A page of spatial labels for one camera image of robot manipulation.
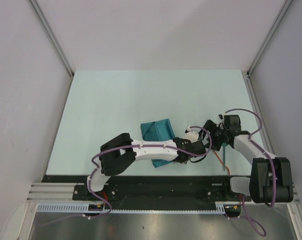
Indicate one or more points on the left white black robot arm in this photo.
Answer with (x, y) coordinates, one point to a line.
(119, 153)

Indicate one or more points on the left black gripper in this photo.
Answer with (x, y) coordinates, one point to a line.
(185, 141)

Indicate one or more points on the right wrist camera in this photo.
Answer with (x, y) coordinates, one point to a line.
(221, 123)

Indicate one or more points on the teal satin napkin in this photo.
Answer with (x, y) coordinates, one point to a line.
(160, 131)

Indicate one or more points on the right aluminium frame post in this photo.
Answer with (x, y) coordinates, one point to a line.
(270, 35)

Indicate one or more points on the orange plastic knife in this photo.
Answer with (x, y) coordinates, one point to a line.
(220, 160)

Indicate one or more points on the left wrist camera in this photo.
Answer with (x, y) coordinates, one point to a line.
(191, 135)

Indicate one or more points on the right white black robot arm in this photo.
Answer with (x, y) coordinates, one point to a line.
(270, 179)

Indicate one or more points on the teal plastic spoon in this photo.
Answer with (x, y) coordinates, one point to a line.
(224, 156)

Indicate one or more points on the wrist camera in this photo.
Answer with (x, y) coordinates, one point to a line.
(191, 135)
(221, 123)

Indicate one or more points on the left aluminium frame post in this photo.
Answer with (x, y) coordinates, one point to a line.
(44, 23)

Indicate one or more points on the aluminium frame post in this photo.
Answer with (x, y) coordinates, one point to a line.
(44, 23)
(270, 35)

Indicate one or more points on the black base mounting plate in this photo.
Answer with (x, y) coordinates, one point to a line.
(162, 193)

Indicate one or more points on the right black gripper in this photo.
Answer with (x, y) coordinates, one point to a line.
(211, 126)

